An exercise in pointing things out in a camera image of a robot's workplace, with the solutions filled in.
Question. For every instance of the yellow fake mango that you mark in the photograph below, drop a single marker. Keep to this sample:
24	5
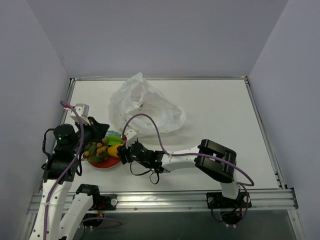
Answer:
113	150

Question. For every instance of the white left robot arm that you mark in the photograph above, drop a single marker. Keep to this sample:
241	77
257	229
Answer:
58	177

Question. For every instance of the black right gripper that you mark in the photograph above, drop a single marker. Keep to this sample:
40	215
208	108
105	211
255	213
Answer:
123	154

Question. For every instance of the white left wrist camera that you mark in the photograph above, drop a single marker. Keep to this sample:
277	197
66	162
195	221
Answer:
83	111

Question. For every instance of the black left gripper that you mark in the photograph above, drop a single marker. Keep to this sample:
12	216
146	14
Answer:
94	128

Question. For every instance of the red and teal plate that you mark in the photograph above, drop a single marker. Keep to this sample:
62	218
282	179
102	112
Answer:
112	161

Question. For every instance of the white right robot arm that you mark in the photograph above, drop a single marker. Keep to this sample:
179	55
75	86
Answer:
211	158

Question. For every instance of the aluminium front rail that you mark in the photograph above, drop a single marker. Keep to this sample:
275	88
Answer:
196	201

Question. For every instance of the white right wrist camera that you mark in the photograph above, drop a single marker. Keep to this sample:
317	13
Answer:
130	137

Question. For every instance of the white plastic bag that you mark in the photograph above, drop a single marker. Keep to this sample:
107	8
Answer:
136	95

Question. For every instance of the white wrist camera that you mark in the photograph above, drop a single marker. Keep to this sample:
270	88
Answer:
83	111
130	137

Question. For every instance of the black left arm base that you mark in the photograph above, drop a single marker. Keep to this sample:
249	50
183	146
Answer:
101	204

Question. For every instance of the green fake starfruit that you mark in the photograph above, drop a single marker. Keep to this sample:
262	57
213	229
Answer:
112	140

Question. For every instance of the fake longan bunch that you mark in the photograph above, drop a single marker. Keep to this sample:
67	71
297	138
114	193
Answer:
95	153

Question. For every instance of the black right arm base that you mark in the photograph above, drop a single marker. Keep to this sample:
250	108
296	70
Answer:
230	212

